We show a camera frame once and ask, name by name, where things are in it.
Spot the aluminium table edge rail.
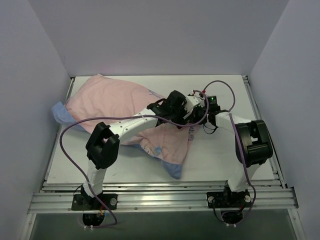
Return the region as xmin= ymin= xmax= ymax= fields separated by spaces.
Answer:
xmin=43 ymin=77 xmax=75 ymax=182
xmin=241 ymin=74 xmax=288 ymax=188

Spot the aluminium front rail frame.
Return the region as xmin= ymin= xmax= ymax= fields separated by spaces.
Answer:
xmin=27 ymin=179 xmax=298 ymax=214

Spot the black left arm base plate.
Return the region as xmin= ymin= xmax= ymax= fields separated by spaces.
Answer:
xmin=71 ymin=193 xmax=118 ymax=211

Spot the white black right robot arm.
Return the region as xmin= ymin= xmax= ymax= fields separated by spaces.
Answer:
xmin=202 ymin=96 xmax=273 ymax=209

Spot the blue printed pillowcase pink inside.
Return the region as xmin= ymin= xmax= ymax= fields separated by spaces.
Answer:
xmin=64 ymin=74 xmax=199 ymax=179

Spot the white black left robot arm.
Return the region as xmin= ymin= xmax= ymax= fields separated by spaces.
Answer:
xmin=80 ymin=90 xmax=201 ymax=210

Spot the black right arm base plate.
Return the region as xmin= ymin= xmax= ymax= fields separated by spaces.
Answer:
xmin=206 ymin=191 xmax=252 ymax=209

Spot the aluminium table edge rail left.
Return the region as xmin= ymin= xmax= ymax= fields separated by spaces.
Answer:
xmin=43 ymin=77 xmax=75 ymax=182

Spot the aluminium table edge rail right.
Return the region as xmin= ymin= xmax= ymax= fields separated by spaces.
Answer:
xmin=241 ymin=74 xmax=288 ymax=188

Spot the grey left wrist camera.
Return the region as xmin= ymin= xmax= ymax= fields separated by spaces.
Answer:
xmin=183 ymin=92 xmax=205 ymax=120

